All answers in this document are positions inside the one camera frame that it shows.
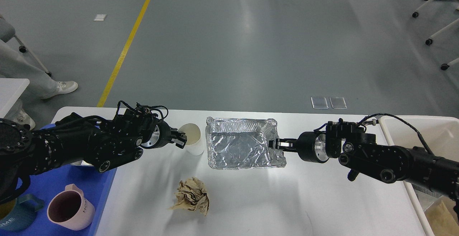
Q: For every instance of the stainless steel rectangular tin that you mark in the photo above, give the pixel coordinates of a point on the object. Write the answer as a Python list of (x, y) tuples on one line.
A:
[(81, 163)]

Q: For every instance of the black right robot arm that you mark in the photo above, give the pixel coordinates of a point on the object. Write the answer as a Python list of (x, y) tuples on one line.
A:
[(358, 150)]

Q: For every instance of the foil tray inside bin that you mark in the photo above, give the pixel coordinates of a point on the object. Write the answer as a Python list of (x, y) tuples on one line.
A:
[(426, 191)]

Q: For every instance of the brown paper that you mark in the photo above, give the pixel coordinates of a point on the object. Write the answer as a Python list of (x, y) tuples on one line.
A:
[(442, 218), (192, 195)]

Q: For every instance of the pink ribbed mug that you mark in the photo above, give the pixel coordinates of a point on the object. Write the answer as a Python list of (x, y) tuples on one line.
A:
[(71, 209)]

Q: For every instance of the aluminium foil tray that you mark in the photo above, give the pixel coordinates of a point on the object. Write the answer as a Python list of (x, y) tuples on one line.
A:
[(241, 143)]

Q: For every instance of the blue plastic tray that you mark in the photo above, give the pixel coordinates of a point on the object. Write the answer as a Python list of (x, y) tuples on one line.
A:
[(46, 182)]

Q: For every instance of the brown paper inside bin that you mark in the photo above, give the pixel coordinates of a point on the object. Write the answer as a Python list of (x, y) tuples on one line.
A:
[(442, 218)]

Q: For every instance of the clear floor plate left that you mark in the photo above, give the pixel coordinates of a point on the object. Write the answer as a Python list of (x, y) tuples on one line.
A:
[(319, 102)]

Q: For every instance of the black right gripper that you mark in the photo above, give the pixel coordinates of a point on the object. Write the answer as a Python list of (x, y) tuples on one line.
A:
[(317, 147)]

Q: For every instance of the clear floor plate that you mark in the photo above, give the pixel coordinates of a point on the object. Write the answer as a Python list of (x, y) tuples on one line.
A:
[(319, 102), (338, 102)]

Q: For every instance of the white paper cup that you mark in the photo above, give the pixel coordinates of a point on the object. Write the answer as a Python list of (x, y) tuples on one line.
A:
[(194, 143)]

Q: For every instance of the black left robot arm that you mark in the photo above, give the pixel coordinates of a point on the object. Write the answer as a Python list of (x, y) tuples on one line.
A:
[(130, 128)]

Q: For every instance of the clear floor plate right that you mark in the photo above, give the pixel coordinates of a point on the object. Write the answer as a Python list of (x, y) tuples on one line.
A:
[(338, 102)]

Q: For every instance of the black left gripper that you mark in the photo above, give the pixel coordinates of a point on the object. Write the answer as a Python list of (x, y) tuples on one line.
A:
[(163, 134)]

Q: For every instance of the person in grey trousers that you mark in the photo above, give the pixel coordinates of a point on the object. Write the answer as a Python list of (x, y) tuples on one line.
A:
[(14, 66)]

